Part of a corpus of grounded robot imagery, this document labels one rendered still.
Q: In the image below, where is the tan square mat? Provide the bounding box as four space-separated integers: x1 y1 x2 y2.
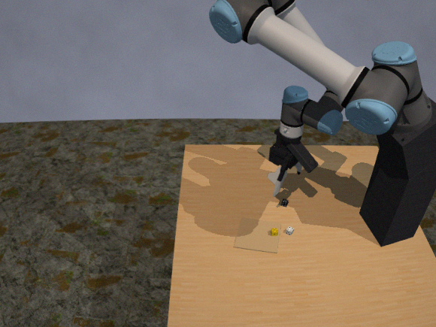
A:
234 217 281 253

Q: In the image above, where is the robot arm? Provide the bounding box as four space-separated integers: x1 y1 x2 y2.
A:
209 0 432 138

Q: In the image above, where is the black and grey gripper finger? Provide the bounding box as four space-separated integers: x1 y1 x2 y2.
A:
268 160 289 197
295 162 302 174

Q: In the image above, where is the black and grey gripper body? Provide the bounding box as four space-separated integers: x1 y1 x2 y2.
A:
268 127 301 168

